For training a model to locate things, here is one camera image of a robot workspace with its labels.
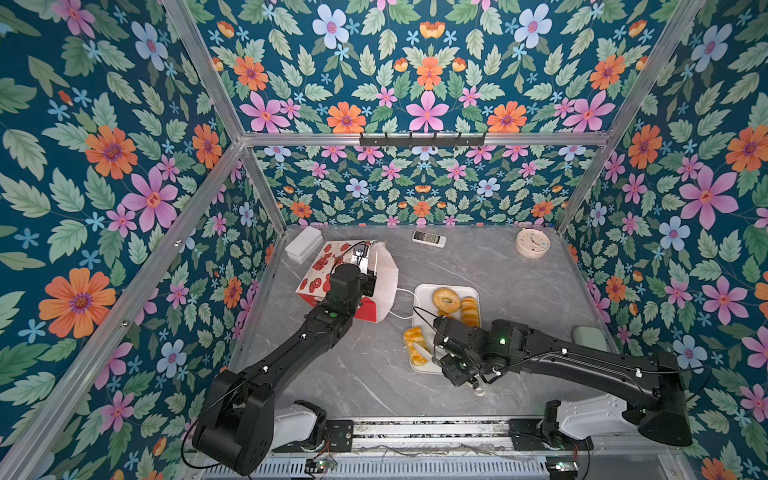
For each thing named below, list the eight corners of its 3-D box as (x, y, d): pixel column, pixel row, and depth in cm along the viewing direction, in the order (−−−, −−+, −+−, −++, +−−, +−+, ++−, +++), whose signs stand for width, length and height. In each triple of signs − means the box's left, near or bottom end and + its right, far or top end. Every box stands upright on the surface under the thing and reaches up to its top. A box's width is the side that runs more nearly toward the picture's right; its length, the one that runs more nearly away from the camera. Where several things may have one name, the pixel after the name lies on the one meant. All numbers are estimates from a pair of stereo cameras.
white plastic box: (286, 257, 112) (282, 250, 109) (310, 232, 121) (307, 225, 117) (303, 265, 110) (300, 257, 107) (326, 239, 118) (324, 231, 115)
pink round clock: (518, 258, 113) (521, 252, 110) (511, 235, 121) (514, 228, 118) (550, 258, 113) (554, 252, 110) (541, 235, 121) (544, 228, 118)
